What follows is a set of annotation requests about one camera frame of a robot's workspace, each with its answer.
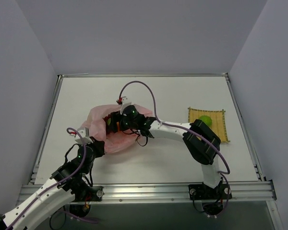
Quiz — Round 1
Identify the green fake fruit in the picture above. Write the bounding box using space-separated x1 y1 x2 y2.
199 115 213 127

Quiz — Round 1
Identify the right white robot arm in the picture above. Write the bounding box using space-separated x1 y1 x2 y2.
104 105 221 198

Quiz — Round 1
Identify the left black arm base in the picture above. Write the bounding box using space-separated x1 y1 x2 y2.
69 185 104 218

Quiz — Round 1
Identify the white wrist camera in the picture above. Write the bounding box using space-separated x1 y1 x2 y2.
75 127 93 145
117 96 132 115

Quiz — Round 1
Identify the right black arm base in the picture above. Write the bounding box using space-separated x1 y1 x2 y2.
188 182 232 218

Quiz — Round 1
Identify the pink plastic bag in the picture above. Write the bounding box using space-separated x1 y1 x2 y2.
79 103 152 154

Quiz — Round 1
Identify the yellow bamboo mat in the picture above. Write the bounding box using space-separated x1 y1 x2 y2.
188 107 230 143

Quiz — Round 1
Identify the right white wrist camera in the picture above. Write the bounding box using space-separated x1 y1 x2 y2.
117 96 132 115

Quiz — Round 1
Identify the aluminium front rail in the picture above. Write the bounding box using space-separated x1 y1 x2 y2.
16 182 276 205

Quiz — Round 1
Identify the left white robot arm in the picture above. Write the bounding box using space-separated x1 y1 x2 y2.
0 139 105 230

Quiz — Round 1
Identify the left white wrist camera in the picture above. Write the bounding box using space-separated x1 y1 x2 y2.
75 127 93 145

